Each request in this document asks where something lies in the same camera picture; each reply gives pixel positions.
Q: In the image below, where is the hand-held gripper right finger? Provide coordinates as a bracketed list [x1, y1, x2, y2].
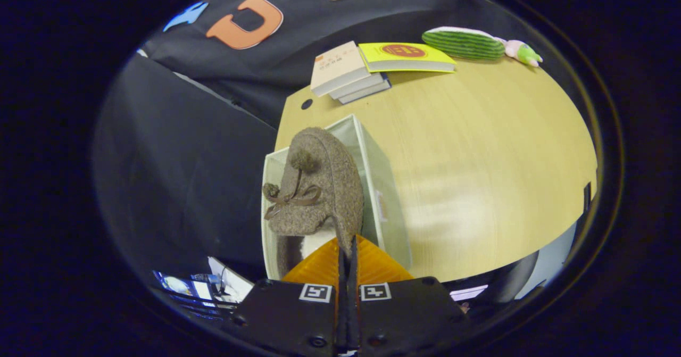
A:
[348, 235, 472, 357]

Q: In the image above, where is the blue printed box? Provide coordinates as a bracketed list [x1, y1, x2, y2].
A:
[153, 270, 214, 309]

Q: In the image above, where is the beige book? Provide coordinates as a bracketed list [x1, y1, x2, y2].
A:
[310, 41, 372, 98]

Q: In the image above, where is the green striped watermelon plush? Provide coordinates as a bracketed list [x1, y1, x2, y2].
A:
[421, 26, 506, 61]

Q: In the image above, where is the brown fuzzy slipper shoe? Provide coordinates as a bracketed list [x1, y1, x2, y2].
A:
[262, 127, 366, 278]

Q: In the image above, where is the black backdrop cloth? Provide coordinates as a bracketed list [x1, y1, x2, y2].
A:
[93, 0, 533, 294]

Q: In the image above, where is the yellow book with red circle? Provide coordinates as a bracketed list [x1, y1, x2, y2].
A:
[358, 42, 457, 73]

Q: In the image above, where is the grey book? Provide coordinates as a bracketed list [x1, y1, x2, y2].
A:
[338, 79, 392, 105]
[328, 72, 387, 101]

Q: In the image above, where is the pale green storage box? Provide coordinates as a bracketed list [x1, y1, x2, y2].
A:
[261, 114, 413, 282]

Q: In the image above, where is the white paper sheet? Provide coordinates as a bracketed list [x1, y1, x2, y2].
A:
[207, 256, 255, 303]

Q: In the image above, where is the pink and green plush toy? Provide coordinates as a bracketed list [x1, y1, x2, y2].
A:
[500, 39, 544, 68]

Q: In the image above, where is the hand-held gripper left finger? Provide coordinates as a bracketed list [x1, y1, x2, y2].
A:
[228, 237, 350, 357]

